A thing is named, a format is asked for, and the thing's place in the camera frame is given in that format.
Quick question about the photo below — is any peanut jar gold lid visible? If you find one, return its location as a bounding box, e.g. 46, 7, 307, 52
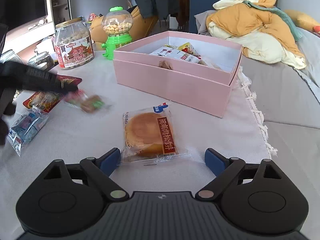
54, 17, 94, 69

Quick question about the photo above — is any orange plush toy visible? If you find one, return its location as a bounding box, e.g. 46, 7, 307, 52
90, 5, 158, 43

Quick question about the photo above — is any orange and cream duvet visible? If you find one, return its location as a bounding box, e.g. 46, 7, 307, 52
206, 0, 306, 70

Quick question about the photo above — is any white rice cracker packet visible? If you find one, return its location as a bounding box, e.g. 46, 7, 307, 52
172, 50, 201, 63

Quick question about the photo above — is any green candy dispenser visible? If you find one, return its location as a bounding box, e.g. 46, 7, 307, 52
101, 7, 133, 60

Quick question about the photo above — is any red chicken snack bag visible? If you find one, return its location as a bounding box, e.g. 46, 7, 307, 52
23, 75, 82, 113

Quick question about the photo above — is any orange pastry cake packet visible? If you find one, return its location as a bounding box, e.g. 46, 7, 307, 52
120, 103, 190, 165

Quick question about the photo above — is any black television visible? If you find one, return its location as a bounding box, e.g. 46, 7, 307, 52
1, 0, 47, 30

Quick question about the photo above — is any blue candy bag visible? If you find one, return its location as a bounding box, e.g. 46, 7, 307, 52
7, 106, 49, 157

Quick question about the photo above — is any grey sofa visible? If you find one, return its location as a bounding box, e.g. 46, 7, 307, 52
195, 10, 320, 156

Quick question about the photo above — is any white fringed tablecloth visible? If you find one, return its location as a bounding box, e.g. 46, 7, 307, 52
237, 66, 278, 159

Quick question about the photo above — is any white red-edged snack packet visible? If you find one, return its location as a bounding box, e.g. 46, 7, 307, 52
150, 46, 188, 60

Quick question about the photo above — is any small glass jar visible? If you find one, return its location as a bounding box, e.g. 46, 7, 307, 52
28, 51, 55, 71

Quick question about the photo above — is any pink cardboard box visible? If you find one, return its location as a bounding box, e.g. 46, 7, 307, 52
113, 31, 242, 118

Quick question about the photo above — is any panda yellow snack bag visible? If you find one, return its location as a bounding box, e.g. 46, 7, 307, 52
178, 42, 201, 59

